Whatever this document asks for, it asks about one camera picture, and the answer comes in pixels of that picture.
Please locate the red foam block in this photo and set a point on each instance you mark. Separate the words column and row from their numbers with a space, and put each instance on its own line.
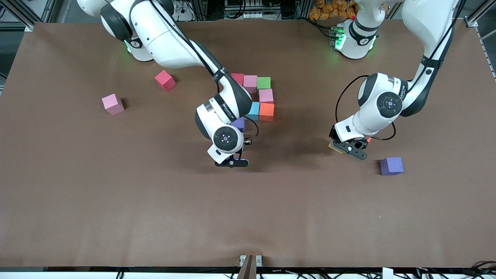
column 238, row 78
column 164, row 79

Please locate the pink foam block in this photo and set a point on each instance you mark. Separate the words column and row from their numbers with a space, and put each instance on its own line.
column 250, row 81
column 266, row 95
column 112, row 103

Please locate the green foam block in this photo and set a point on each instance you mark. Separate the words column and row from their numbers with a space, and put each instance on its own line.
column 264, row 82

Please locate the dark equipment rack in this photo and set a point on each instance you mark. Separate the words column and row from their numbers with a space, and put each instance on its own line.
column 279, row 6

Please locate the purple foam block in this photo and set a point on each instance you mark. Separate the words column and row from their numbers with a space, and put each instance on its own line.
column 239, row 124
column 391, row 166

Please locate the cyan foam block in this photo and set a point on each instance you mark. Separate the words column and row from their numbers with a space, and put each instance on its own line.
column 254, row 111

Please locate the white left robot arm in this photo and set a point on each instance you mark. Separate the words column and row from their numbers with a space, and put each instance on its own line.
column 372, row 116

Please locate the small white power strip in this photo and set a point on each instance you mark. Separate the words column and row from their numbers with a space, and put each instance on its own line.
column 255, row 15

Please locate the aluminium frame profile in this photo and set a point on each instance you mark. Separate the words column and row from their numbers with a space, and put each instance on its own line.
column 29, row 28
column 471, row 22

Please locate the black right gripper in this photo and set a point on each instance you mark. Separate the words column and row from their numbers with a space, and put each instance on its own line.
column 247, row 143

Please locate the grey bracket with brown post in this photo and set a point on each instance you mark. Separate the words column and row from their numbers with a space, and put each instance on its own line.
column 250, row 267

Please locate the large white power strip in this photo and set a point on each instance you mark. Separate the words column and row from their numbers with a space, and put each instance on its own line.
column 184, row 15

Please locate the white paper tag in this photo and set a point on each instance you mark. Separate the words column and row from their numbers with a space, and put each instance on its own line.
column 387, row 273

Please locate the bag of orange fruits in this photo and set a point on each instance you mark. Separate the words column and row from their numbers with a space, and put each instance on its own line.
column 329, row 9

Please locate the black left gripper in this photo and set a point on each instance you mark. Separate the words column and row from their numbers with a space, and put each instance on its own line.
column 332, row 133

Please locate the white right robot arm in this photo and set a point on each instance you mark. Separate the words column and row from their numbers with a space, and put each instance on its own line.
column 162, row 42

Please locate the yellow foam block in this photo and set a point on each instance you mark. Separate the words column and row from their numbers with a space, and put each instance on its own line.
column 332, row 147

